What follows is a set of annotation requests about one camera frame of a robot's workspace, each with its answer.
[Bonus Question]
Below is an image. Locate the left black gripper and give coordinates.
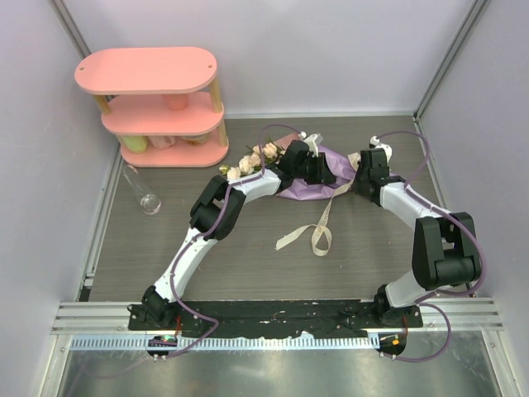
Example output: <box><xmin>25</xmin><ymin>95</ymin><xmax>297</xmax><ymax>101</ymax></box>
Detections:
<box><xmin>292</xmin><ymin>153</ymin><xmax>335</xmax><ymax>185</ymax></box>

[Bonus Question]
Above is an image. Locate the purple pink wrapping paper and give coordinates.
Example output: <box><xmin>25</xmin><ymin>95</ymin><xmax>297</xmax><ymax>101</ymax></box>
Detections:
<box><xmin>275</xmin><ymin>143</ymin><xmax>355</xmax><ymax>201</ymax></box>

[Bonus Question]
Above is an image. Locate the pink flower bouquet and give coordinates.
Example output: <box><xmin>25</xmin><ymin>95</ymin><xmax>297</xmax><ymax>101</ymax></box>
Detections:
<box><xmin>218</xmin><ymin>140</ymin><xmax>286</xmax><ymax>179</ymax></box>

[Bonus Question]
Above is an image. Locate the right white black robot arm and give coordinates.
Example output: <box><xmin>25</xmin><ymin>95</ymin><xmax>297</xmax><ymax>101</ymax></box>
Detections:
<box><xmin>352</xmin><ymin>147</ymin><xmax>484</xmax><ymax>327</ymax></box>

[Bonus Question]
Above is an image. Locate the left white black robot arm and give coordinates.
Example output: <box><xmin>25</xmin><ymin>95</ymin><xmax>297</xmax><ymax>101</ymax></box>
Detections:
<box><xmin>128</xmin><ymin>137</ymin><xmax>336</xmax><ymax>330</ymax></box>

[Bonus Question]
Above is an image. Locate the clear glass vase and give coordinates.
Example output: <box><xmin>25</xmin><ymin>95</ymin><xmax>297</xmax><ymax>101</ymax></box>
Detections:
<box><xmin>122</xmin><ymin>164</ymin><xmax>161</xmax><ymax>215</ymax></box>

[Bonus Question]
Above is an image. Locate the orange patterned bowl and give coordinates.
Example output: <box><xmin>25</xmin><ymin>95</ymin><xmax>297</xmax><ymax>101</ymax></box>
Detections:
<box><xmin>181</xmin><ymin>133</ymin><xmax>209</xmax><ymax>146</ymax></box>

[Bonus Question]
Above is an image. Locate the pink cup on shelf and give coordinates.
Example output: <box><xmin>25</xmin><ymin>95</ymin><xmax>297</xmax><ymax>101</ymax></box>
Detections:
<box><xmin>163</xmin><ymin>93</ymin><xmax>189</xmax><ymax>111</ymax></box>

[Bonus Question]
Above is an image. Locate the pink mug on shelf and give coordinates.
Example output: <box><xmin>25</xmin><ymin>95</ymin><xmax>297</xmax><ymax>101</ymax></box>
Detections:
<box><xmin>148</xmin><ymin>136</ymin><xmax>176</xmax><ymax>150</ymax></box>

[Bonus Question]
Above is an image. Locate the pink three-tier shelf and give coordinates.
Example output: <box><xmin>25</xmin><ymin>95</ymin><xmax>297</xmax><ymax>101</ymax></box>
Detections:
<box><xmin>74</xmin><ymin>46</ymin><xmax>229</xmax><ymax>168</ymax></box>

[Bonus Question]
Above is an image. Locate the yellow green cup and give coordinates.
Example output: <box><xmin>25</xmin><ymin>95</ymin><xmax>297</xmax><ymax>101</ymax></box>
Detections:
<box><xmin>119</xmin><ymin>136</ymin><xmax>149</xmax><ymax>154</ymax></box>

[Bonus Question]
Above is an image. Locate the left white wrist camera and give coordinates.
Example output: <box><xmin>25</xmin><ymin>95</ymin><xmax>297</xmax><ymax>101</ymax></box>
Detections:
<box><xmin>298</xmin><ymin>132</ymin><xmax>323</xmax><ymax>157</ymax></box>

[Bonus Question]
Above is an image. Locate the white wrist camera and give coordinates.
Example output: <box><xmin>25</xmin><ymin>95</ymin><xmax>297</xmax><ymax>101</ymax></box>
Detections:
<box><xmin>369</xmin><ymin>136</ymin><xmax>393</xmax><ymax>162</ymax></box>
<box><xmin>298</xmin><ymin>132</ymin><xmax>323</xmax><ymax>157</ymax></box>

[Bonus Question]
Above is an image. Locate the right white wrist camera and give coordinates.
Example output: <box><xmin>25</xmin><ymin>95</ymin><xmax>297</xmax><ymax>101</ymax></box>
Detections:
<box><xmin>369</xmin><ymin>136</ymin><xmax>393</xmax><ymax>162</ymax></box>

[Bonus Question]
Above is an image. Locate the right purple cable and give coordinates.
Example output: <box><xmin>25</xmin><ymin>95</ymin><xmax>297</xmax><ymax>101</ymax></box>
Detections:
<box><xmin>371</xmin><ymin>130</ymin><xmax>488</xmax><ymax>364</ymax></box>

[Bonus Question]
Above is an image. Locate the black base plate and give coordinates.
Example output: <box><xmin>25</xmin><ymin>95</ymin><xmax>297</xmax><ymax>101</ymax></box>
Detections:
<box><xmin>127</xmin><ymin>299</ymin><xmax>423</xmax><ymax>339</ymax></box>

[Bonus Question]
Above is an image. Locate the aluminium frame rail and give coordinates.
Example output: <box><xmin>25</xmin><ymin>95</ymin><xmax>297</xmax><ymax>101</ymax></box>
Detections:
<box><xmin>51</xmin><ymin>298</ymin><xmax>503</xmax><ymax>357</ymax></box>

